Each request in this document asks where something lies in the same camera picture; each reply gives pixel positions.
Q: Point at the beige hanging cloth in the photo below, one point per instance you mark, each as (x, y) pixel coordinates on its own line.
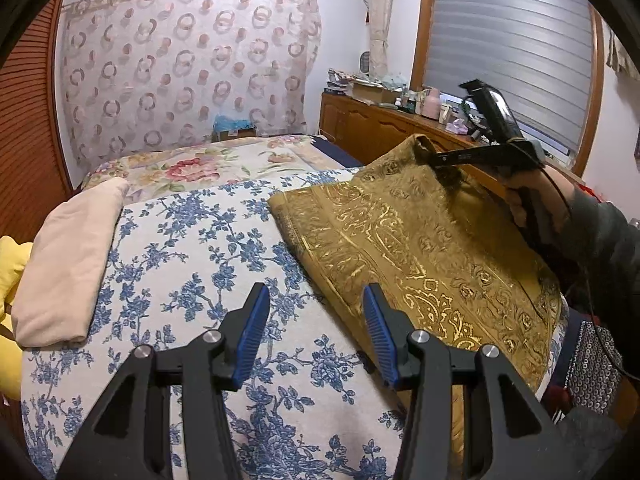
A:
(622, 55)

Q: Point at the yellow plush toy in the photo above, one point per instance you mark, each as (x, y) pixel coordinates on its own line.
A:
(10, 280)

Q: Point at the teal fluffy item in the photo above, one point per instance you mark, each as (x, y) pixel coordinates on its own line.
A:
(232, 124)

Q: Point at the tied lace curtain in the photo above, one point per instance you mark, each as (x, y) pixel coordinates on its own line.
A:
(378, 10)

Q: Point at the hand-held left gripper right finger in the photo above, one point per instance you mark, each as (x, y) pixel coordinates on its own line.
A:
(377, 330)

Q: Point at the blue floral bed sheet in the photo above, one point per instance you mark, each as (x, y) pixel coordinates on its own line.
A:
(200, 260)

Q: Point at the pink bottle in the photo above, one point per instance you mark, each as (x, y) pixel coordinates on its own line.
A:
(431, 102)

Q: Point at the grey window blind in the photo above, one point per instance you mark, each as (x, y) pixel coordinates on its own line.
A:
(505, 35)

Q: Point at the navy blanket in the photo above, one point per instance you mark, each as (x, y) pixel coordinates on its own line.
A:
(330, 152)

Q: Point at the gold patterned garment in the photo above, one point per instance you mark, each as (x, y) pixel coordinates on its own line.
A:
(425, 260)

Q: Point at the wooden window frame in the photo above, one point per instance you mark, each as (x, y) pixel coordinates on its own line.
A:
(420, 35)

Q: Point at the small white fan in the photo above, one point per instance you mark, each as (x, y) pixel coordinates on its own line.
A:
(365, 62)

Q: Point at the cardboard box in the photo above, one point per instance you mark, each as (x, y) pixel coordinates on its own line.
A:
(372, 92)

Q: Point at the row of small bottles and jars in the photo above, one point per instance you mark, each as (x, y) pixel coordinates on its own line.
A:
(452, 117)

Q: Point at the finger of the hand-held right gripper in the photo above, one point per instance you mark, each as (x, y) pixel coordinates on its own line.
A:
(460, 157)

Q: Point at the pink floral blanket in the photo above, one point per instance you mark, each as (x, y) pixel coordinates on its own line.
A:
(200, 165)

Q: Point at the person's right forearm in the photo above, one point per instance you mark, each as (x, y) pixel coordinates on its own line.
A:
(605, 245)

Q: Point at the beige folded cloth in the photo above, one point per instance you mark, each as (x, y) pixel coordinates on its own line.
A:
(70, 270)

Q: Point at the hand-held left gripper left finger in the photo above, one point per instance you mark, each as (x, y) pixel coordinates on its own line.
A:
(252, 325)

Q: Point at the red object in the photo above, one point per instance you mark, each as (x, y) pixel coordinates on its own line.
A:
(595, 194)

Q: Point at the louvered wooden door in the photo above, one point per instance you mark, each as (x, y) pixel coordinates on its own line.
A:
(30, 135)

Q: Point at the person's right hand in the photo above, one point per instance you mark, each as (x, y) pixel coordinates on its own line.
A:
(552, 195)

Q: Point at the grey cloth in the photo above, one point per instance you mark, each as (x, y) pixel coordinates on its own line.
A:
(590, 440)

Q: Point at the sheer circle-patterned curtain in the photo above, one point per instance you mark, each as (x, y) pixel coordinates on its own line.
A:
(190, 60)

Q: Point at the dark dotted cloth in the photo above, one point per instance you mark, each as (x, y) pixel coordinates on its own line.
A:
(595, 360)

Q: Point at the wooden cabinet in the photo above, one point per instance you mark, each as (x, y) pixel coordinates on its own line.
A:
(370, 120)

